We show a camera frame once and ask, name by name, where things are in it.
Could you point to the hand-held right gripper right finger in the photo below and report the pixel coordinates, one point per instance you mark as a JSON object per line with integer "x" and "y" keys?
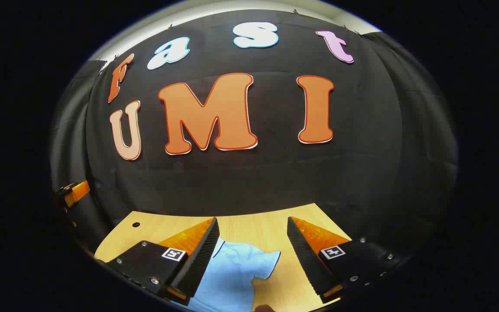
{"x": 303, "y": 255}

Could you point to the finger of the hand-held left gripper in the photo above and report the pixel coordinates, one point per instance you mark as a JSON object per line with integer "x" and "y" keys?
{"x": 78, "y": 190}

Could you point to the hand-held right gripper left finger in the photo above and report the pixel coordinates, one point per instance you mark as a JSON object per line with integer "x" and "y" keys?
{"x": 202, "y": 255}

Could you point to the light blue T-shirt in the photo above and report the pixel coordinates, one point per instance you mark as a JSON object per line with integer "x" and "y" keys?
{"x": 232, "y": 277}

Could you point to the black backdrop cloth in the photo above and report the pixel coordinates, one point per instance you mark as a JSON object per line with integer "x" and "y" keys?
{"x": 275, "y": 173}

